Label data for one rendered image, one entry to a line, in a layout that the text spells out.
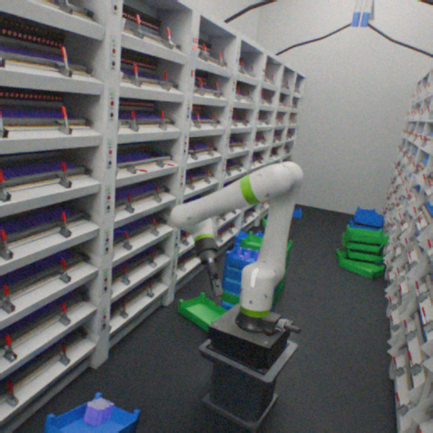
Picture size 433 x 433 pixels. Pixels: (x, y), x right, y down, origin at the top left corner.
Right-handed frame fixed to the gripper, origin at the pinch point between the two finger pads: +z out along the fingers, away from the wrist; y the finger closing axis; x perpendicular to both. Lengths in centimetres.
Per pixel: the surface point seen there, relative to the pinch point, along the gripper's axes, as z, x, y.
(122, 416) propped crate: 34, -47, -14
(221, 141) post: -129, 35, -63
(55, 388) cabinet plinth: 17, -74, -19
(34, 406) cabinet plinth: 23, -80, -11
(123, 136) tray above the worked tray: -68, -25, 29
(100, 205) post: -42, -40, 20
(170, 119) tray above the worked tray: -103, -1, -4
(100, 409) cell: 30, -53, -6
